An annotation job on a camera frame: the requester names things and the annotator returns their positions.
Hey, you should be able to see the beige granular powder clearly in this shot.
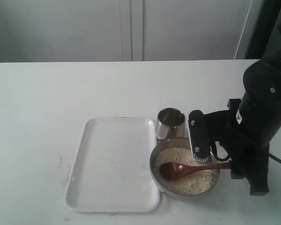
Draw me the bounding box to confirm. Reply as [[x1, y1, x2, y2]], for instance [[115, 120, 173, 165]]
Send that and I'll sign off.
[[153, 147, 217, 196]]

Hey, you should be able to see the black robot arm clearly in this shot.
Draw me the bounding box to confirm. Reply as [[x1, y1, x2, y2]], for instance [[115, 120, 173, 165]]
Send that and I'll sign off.
[[188, 0, 281, 196]]

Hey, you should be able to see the dark vertical post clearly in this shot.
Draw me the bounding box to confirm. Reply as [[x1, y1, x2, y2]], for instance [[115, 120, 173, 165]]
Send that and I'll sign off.
[[244, 0, 281, 60]]

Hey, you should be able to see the small steel cup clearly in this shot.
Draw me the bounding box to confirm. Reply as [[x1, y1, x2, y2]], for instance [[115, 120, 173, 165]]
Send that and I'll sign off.
[[155, 108, 185, 141]]

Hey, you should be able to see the black cable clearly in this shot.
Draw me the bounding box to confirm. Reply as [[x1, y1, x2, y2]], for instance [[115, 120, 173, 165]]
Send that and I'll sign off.
[[268, 152, 281, 168]]

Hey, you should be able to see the steel bowl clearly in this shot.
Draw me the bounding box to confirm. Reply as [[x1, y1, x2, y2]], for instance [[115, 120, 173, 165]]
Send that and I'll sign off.
[[149, 138, 220, 201]]

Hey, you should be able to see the white rectangular plastic tray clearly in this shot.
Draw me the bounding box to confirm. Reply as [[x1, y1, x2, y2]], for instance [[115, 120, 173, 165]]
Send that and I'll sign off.
[[64, 117, 160, 213]]

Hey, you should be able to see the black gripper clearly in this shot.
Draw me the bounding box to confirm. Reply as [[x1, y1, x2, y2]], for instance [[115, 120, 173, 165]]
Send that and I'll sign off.
[[204, 98, 269, 195]]

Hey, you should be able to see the brown wooden spoon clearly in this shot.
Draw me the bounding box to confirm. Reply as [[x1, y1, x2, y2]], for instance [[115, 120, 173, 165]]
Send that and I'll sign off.
[[159, 162, 231, 180]]

